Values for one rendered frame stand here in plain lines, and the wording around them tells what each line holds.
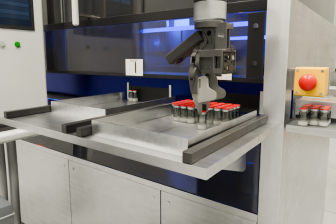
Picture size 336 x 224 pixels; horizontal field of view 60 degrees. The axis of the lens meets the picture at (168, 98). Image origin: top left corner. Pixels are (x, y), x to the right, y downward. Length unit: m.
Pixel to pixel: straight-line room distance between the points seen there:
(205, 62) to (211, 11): 0.11
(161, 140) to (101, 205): 0.87
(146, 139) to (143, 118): 0.24
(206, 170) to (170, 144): 0.09
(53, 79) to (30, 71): 0.27
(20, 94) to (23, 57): 0.15
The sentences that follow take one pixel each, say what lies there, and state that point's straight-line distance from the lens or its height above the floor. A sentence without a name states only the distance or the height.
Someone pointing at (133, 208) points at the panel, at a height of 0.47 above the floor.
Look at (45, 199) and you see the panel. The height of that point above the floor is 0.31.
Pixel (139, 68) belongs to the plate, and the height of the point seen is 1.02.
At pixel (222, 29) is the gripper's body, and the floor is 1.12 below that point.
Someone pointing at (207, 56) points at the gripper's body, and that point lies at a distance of 0.65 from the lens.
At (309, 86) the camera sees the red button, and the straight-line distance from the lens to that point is 0.77.
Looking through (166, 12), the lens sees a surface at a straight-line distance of 1.00.
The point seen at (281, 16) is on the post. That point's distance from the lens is 0.83.
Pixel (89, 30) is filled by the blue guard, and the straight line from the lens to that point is 1.26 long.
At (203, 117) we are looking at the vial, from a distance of 0.70.
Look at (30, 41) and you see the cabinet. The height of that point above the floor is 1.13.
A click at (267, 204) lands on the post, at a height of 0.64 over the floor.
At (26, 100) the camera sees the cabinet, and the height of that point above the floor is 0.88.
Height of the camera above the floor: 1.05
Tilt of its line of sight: 8 degrees down
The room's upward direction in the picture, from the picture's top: straight up
